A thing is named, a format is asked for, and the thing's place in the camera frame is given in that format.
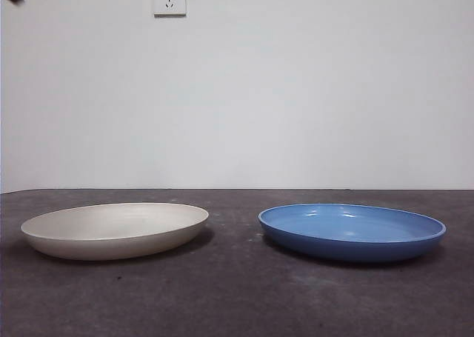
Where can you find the white round plate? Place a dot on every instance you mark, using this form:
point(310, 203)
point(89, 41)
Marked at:
point(111, 229)

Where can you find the blue round plate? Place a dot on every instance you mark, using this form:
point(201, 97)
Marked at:
point(352, 237)

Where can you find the white wall power socket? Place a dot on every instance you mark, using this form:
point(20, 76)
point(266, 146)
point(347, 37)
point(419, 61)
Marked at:
point(170, 0)

